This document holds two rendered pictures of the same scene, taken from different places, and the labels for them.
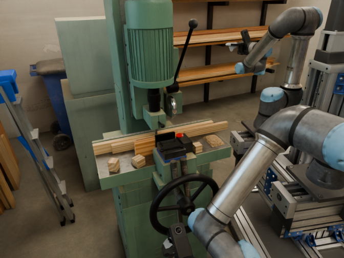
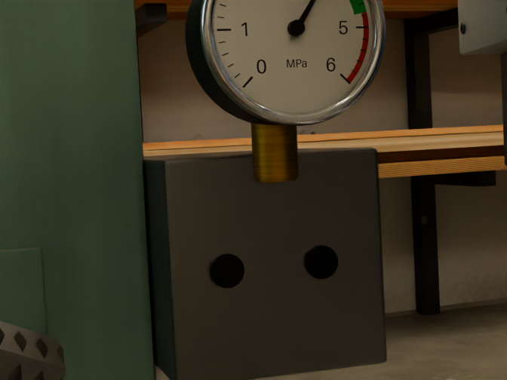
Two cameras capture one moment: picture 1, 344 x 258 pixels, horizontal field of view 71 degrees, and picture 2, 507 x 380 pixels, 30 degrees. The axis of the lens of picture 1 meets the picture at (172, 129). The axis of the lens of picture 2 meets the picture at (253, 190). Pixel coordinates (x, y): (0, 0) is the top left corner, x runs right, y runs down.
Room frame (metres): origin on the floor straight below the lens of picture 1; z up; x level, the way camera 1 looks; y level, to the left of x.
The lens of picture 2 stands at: (0.57, -0.26, 0.62)
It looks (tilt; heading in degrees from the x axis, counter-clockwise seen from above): 3 degrees down; 4
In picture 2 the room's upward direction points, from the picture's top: 3 degrees counter-clockwise
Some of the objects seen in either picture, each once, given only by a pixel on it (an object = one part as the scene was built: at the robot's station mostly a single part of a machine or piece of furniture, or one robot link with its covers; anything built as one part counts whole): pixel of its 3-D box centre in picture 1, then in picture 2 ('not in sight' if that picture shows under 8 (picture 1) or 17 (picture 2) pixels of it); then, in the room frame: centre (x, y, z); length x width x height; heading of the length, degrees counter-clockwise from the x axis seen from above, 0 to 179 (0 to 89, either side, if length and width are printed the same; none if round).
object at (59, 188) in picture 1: (36, 156); not in sight; (1.40, 0.94, 0.58); 0.27 x 0.25 x 1.16; 114
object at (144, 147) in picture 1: (160, 144); not in sight; (0.93, 0.05, 0.94); 0.23 x 0.02 x 0.07; 111
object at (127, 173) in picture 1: (167, 159); not in sight; (0.90, 0.02, 0.87); 0.61 x 0.30 x 0.06; 111
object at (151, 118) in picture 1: (154, 117); not in sight; (1.02, 0.08, 1.03); 0.14 x 0.07 x 0.09; 21
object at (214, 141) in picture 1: (213, 138); not in sight; (1.01, -0.20, 0.91); 0.10 x 0.07 x 0.02; 21
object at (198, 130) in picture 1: (173, 135); not in sight; (1.03, -0.01, 0.92); 0.60 x 0.02 x 0.04; 111
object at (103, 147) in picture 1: (157, 136); not in sight; (1.02, 0.07, 0.93); 0.60 x 0.02 x 0.05; 111
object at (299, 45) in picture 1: (295, 61); not in sight; (1.36, -0.70, 1.19); 0.15 x 0.12 x 0.55; 113
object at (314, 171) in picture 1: (328, 168); not in sight; (0.81, -0.65, 0.87); 0.15 x 0.15 x 0.10
